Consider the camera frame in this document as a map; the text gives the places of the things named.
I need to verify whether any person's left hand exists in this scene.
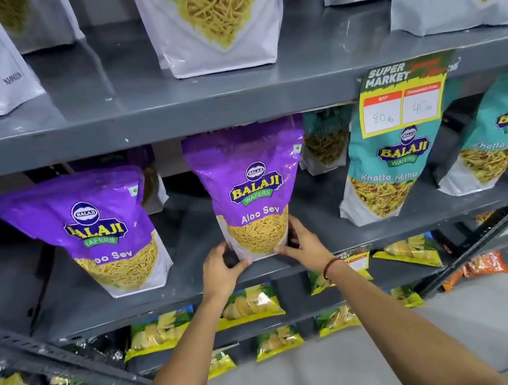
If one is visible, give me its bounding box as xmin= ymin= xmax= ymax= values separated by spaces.
xmin=195 ymin=238 xmax=258 ymax=303

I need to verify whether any person's right hand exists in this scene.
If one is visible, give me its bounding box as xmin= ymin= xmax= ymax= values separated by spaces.
xmin=269 ymin=210 xmax=341 ymax=282

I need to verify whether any purple snack pouch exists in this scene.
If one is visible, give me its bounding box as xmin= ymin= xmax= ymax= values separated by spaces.
xmin=180 ymin=114 xmax=322 ymax=269
xmin=0 ymin=160 xmax=178 ymax=315
xmin=68 ymin=144 xmax=171 ymax=225

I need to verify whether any person's right forearm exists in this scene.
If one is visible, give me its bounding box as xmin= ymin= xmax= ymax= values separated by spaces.
xmin=323 ymin=239 xmax=508 ymax=385

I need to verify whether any person's left forearm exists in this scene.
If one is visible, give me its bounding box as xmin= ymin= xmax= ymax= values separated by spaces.
xmin=97 ymin=288 xmax=249 ymax=385

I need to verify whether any teal snack pouch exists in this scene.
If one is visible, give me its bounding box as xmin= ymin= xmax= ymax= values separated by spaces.
xmin=323 ymin=76 xmax=479 ymax=229
xmin=422 ymin=69 xmax=508 ymax=199
xmin=292 ymin=103 xmax=363 ymax=178

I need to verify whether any grey metal shelf rack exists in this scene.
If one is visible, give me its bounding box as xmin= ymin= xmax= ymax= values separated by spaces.
xmin=0 ymin=0 xmax=508 ymax=385

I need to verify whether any green yellow price tag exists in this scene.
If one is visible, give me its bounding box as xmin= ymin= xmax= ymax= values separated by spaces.
xmin=351 ymin=49 xmax=466 ymax=140

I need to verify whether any orange snack packet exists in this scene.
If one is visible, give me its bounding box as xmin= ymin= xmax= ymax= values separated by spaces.
xmin=438 ymin=249 xmax=508 ymax=292

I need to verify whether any red thread bracelet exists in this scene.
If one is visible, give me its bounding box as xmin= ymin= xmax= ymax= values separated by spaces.
xmin=320 ymin=256 xmax=349 ymax=284

